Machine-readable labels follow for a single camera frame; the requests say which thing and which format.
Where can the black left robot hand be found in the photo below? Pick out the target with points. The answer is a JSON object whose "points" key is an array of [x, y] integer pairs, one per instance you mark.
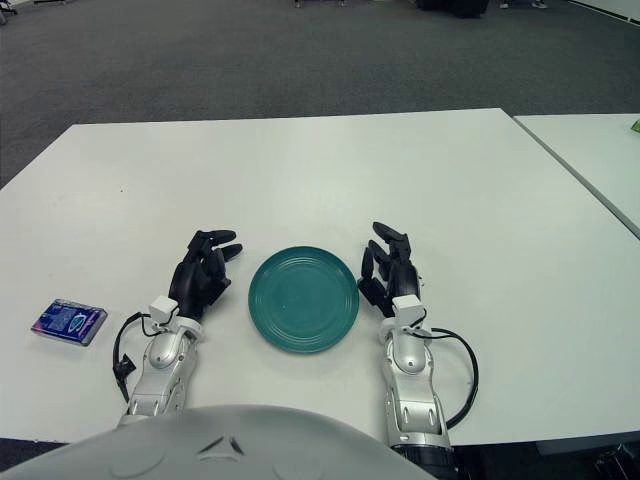
{"points": [[195, 280]]}

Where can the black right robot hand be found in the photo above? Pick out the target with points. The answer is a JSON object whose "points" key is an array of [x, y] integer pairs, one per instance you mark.
{"points": [[402, 280]]}

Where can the blue gum pack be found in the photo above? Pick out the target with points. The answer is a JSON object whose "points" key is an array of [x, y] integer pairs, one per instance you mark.
{"points": [[67, 322]]}

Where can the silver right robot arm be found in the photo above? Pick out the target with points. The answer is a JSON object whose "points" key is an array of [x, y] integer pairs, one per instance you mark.
{"points": [[410, 370]]}

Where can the teal round plate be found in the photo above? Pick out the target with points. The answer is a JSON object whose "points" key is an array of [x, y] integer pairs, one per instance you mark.
{"points": [[304, 300]]}

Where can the grey robot torso shell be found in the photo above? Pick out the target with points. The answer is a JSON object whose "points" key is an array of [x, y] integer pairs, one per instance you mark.
{"points": [[200, 450]]}

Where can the adjacent white table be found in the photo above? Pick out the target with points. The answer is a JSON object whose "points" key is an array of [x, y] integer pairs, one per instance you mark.
{"points": [[600, 150]]}

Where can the black background seat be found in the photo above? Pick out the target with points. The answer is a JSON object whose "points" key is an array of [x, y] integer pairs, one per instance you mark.
{"points": [[455, 7]]}

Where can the small green item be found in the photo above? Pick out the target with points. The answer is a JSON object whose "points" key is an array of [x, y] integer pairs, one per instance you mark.
{"points": [[636, 126]]}

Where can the dark equipment under table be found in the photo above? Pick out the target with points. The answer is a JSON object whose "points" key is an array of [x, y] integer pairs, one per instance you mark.
{"points": [[620, 462]]}

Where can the dark office chair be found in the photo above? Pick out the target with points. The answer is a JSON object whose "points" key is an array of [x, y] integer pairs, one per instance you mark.
{"points": [[5, 12]]}

